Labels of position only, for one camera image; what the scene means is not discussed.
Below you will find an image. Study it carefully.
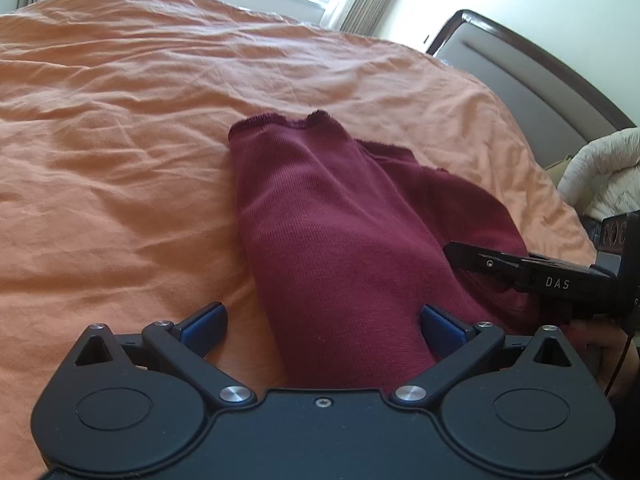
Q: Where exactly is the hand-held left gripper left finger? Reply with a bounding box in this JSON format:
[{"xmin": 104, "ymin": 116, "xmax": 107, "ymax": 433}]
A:
[{"xmin": 72, "ymin": 301, "xmax": 256, "ymax": 409}]

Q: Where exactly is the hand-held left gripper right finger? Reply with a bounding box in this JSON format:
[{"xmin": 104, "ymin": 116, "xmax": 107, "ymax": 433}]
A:
[{"xmin": 390, "ymin": 302, "xmax": 576, "ymax": 406}]

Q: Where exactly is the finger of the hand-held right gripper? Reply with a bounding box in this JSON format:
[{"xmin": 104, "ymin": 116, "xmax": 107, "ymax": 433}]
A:
[{"xmin": 444, "ymin": 241, "xmax": 526, "ymax": 291}]

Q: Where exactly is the maroon knit shirt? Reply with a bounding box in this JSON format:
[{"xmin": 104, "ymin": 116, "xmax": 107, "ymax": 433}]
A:
[{"xmin": 227, "ymin": 110, "xmax": 546, "ymax": 393}]

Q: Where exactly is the person's right hand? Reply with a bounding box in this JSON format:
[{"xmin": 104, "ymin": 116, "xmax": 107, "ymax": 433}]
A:
[{"xmin": 570, "ymin": 317, "xmax": 639, "ymax": 401}]

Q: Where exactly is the white puffy jacket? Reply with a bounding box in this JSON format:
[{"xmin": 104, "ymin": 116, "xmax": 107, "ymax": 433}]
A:
[{"xmin": 556, "ymin": 127, "xmax": 640, "ymax": 222}]

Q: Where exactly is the dark wooden padded headboard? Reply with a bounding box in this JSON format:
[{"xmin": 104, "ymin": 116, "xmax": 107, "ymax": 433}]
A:
[{"xmin": 425, "ymin": 9, "xmax": 640, "ymax": 171}]

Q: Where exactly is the orange bed sheet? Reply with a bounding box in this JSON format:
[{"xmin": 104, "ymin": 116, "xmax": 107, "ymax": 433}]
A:
[{"xmin": 0, "ymin": 0, "xmax": 598, "ymax": 466}]

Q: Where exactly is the thin dark cable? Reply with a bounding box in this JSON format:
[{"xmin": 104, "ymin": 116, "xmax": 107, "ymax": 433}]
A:
[{"xmin": 604, "ymin": 329, "xmax": 633, "ymax": 397}]

